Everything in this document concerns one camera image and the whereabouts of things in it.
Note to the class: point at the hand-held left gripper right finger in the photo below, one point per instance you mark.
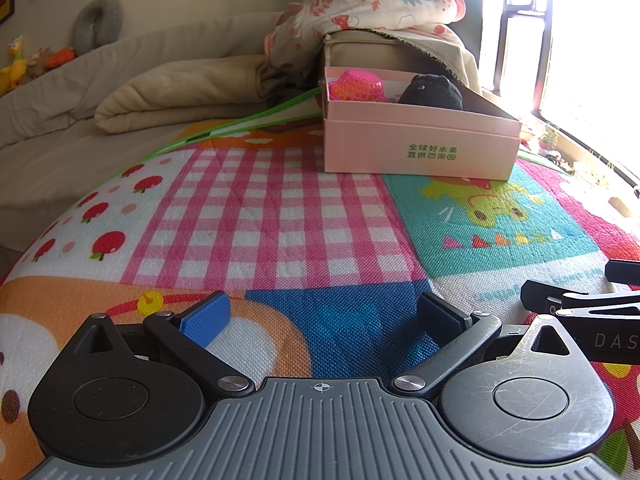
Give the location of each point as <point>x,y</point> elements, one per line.
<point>440,321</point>

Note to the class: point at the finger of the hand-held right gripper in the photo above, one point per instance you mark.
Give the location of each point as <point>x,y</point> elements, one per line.
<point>622,272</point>
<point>542,297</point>

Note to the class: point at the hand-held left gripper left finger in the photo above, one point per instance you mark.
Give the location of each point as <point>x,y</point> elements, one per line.
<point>207,315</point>

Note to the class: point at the pink cardboard box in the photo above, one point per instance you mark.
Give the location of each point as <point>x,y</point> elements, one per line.
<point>400,130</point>

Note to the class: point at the black plush cat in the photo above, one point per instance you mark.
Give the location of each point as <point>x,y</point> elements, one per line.
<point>430,92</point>

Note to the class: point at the pink toy strainer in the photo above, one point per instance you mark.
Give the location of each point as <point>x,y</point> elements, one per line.
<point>355,85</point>

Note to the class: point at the colourful play mat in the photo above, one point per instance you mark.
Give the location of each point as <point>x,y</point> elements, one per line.
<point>275,210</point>

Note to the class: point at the small windowsill plants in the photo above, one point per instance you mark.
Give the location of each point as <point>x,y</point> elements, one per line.
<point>550,137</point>

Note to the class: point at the beige quilt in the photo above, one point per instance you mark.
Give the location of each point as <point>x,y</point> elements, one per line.
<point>190,90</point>

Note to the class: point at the beige sofa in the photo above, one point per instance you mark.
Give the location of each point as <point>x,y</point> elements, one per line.
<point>75,125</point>

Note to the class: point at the orange plush toy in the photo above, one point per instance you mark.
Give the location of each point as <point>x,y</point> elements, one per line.
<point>60,56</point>

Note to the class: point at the small brown plush toy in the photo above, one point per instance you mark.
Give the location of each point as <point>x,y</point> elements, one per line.
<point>36,62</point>

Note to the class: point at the yellow plush toy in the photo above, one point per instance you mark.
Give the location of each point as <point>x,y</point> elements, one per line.
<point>15,67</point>

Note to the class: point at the grey neck pillow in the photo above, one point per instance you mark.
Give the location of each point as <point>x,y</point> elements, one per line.
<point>85,25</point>

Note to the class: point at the floral blanket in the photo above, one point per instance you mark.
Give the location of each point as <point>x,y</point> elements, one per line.
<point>360,5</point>

